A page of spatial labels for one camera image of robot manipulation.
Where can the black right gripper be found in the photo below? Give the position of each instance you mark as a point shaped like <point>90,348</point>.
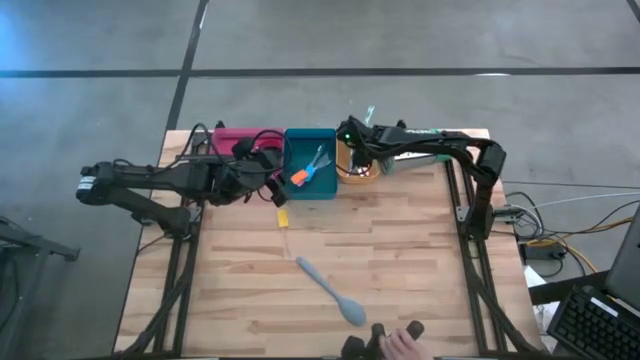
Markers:
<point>357,140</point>

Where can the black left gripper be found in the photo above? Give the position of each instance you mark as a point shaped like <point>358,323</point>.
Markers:
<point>243,148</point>

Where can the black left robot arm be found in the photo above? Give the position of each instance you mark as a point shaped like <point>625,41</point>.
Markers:
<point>150,180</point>

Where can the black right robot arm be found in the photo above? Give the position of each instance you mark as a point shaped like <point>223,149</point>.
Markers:
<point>440,142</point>

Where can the pink plastic bin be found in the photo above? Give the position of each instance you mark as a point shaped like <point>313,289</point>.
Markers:
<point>225,140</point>

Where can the yellow plastic bin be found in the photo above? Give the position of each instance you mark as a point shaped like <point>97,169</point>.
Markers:
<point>342,172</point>

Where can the teal plastic bin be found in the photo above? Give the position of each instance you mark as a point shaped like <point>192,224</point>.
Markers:
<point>320,187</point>

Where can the grey-blue silicone spoon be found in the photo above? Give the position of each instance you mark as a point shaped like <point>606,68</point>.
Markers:
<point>352,312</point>

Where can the black power brick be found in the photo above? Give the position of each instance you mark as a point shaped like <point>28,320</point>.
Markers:
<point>537,250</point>

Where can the person's hand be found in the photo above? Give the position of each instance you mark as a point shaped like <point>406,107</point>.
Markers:
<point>400,347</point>

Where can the grey metal stand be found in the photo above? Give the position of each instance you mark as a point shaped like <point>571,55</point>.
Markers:
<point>30,247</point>

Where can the white paper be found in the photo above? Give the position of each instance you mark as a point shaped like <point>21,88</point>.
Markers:
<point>537,295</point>

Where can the black computer desk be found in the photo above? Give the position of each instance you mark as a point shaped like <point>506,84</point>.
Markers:
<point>560,289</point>

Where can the black computer keyboard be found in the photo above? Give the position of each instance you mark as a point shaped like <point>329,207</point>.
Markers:
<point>590,325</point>

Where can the black computer monitor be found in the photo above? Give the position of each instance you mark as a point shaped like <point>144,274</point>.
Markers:
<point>627,265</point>

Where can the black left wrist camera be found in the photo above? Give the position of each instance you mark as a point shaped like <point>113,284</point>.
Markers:
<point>267,161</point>

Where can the black aluminium frame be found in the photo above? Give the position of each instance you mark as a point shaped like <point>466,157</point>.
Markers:
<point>470,270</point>
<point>172,280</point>

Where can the black table-level camera mount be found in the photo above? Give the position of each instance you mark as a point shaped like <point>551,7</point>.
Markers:
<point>357,345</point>

